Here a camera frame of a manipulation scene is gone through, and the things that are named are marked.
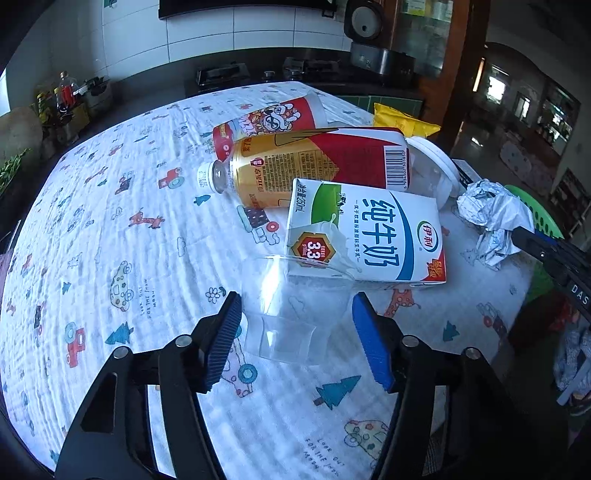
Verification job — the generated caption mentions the silver foil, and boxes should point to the silver foil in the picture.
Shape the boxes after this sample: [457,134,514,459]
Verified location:
[457,180,535,267]

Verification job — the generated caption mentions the polka-dot play tent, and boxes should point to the polka-dot play tent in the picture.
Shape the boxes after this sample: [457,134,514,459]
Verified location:
[500,138,563,186]

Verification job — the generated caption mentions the clear plastic cup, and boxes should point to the clear plastic cup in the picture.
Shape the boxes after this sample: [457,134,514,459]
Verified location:
[242,254,356,366]

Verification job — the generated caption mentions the black gas stove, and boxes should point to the black gas stove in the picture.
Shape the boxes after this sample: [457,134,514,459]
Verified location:
[185,58,352,95]

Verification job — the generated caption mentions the black range hood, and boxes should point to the black range hood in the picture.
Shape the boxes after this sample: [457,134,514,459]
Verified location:
[158,0,338,20]

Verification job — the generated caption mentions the yellow snack packet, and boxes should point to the yellow snack packet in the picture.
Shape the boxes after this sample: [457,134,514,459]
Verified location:
[373,102,441,139]

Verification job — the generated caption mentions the metal pot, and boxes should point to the metal pot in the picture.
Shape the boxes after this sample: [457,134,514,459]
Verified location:
[84,78,114,117]

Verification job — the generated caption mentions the red cartoon print bottle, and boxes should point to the red cartoon print bottle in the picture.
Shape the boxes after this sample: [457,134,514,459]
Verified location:
[212,91,328,162]

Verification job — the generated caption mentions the gold label plastic bottle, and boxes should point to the gold label plastic bottle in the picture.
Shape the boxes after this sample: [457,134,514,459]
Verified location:
[198,135,301,210]

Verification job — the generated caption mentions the blue patterned cloth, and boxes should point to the blue patterned cloth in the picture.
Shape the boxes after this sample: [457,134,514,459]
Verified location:
[551,314,591,416]

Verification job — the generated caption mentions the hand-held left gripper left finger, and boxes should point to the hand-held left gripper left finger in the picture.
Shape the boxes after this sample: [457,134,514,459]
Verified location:
[54,291,243,480]

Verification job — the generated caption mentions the printed tablecloth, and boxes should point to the printed tablecloth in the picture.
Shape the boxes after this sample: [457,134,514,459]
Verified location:
[0,80,550,480]

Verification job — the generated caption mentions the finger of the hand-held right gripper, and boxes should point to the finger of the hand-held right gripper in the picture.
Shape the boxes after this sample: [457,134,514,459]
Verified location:
[510,225,564,274]

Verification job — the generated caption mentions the red and white drink carton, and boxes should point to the red and white drink carton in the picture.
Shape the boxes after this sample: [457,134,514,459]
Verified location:
[281,128,415,192]

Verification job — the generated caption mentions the black countertop appliance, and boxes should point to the black countertop appliance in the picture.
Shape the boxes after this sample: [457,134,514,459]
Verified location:
[387,50,417,78]

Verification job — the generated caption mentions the clear container with white lid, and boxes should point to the clear container with white lid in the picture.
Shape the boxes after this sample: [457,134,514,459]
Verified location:
[406,136,460,210]

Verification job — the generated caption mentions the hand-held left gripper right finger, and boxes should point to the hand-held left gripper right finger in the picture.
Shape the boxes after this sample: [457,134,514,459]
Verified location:
[352,292,568,480]

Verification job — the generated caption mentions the green vegetables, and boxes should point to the green vegetables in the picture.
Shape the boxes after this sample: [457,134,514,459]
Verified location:
[0,148,33,195]

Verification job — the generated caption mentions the white and blue milk carton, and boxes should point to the white and blue milk carton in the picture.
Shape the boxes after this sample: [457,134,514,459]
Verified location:
[284,178,448,292]

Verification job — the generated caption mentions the oil bottle with red label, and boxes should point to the oil bottle with red label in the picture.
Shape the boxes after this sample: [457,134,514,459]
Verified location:
[55,71,80,112]

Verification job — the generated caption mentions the dark rice cooker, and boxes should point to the dark rice cooker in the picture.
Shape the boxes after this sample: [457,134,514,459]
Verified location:
[344,0,385,41]

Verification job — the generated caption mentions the green plastic basket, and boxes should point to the green plastic basket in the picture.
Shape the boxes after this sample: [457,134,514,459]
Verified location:
[504,185,565,301]

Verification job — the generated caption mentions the green kitchen cabinet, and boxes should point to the green kitchen cabinet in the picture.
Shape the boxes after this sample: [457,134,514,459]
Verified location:
[342,90,424,119]

